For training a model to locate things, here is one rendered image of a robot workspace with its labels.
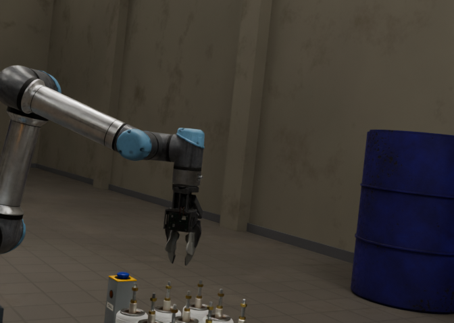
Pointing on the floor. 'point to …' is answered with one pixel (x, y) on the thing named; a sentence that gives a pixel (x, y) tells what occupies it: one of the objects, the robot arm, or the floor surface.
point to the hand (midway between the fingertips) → (180, 259)
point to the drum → (407, 222)
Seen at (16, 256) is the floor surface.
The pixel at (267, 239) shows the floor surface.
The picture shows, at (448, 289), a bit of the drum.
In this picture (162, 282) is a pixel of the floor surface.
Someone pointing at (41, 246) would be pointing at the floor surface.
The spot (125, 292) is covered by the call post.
